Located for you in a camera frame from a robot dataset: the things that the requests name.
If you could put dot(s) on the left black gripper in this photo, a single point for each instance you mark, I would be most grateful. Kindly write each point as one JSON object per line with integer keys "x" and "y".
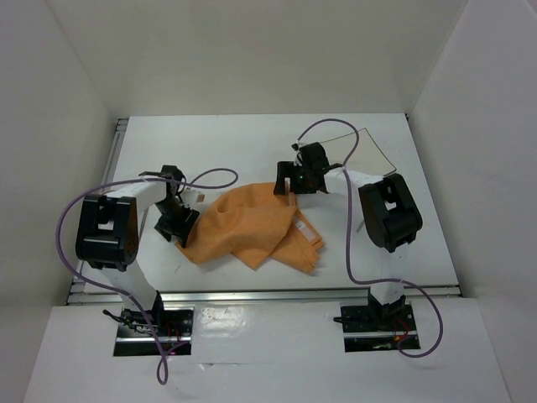
{"x": 180, "y": 227}

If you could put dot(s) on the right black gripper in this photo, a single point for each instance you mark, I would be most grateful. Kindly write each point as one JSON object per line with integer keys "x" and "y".
{"x": 287, "y": 170}

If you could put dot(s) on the orange cloth napkin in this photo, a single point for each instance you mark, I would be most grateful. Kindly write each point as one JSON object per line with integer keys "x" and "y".
{"x": 253, "y": 224}

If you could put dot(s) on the white square plate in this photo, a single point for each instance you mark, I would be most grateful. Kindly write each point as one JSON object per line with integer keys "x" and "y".
{"x": 367, "y": 157}

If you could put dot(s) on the silver fork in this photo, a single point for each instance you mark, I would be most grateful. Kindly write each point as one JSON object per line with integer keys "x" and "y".
{"x": 142, "y": 220}

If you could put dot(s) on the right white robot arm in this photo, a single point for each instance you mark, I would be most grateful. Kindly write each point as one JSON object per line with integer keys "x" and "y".
{"x": 389, "y": 214}

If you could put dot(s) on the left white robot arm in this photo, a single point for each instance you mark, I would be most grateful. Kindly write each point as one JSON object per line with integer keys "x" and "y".
{"x": 108, "y": 235}

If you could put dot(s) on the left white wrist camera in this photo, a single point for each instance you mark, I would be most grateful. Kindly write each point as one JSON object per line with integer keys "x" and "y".
{"x": 191, "y": 198}

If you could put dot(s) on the aluminium rail frame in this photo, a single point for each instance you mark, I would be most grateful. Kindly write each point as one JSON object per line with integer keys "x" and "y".
{"x": 246, "y": 149}

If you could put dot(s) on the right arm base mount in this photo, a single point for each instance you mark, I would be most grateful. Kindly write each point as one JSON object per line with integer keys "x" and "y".
{"x": 362, "y": 334}

